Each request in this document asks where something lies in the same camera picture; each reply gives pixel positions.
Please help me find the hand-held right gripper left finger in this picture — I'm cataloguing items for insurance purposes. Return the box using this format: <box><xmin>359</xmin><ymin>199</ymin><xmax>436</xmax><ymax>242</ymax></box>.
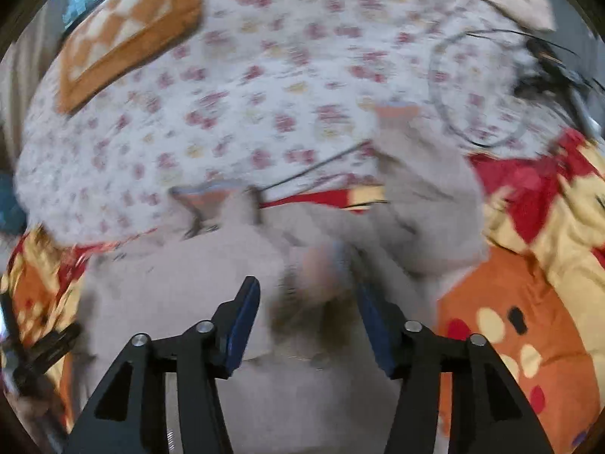
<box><xmin>64</xmin><ymin>275</ymin><xmax>262</xmax><ymax>454</ymax></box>

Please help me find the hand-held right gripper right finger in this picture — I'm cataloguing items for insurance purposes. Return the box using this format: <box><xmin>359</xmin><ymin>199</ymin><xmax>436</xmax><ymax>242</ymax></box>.
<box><xmin>357</xmin><ymin>280</ymin><xmax>556</xmax><ymax>454</ymax></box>

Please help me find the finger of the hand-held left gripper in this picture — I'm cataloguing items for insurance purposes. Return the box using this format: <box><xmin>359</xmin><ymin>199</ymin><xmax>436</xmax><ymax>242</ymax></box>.
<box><xmin>25</xmin><ymin>323</ymin><xmax>82</xmax><ymax>366</ymax></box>

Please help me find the beige garment with striped trim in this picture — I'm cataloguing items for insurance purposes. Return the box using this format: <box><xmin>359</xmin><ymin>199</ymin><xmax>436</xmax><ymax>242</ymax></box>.
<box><xmin>80</xmin><ymin>99</ymin><xmax>490</xmax><ymax>454</ymax></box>

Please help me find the teal cloth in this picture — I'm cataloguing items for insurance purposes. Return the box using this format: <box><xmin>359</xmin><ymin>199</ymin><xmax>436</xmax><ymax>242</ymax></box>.
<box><xmin>0</xmin><ymin>173</ymin><xmax>28</xmax><ymax>236</ymax></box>

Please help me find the red orange printed blanket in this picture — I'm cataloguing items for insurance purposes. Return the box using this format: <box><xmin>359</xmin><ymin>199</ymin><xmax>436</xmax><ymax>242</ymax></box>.
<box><xmin>0</xmin><ymin>127</ymin><xmax>605</xmax><ymax>454</ymax></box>

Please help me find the white floral bedsheet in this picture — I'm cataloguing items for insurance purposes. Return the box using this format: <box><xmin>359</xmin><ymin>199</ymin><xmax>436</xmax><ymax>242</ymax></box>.
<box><xmin>14</xmin><ymin>0</ymin><xmax>591</xmax><ymax>247</ymax></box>

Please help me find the dark stand device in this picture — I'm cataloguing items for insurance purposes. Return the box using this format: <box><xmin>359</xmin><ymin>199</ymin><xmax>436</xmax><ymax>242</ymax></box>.
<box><xmin>513</xmin><ymin>38</ymin><xmax>605</xmax><ymax>139</ymax></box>

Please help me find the orange checkered cushion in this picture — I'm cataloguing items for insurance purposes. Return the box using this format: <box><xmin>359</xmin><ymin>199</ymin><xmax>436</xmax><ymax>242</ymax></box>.
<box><xmin>56</xmin><ymin>0</ymin><xmax>205</xmax><ymax>115</ymax></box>

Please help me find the thin black cable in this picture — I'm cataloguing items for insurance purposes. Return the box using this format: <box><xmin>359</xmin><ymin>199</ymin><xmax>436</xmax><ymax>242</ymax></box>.
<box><xmin>259</xmin><ymin>139</ymin><xmax>391</xmax><ymax>211</ymax></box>

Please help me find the looped black cable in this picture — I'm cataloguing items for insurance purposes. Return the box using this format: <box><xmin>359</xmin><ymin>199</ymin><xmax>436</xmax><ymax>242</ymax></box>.
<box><xmin>428</xmin><ymin>28</ymin><xmax>584</xmax><ymax>149</ymax></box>

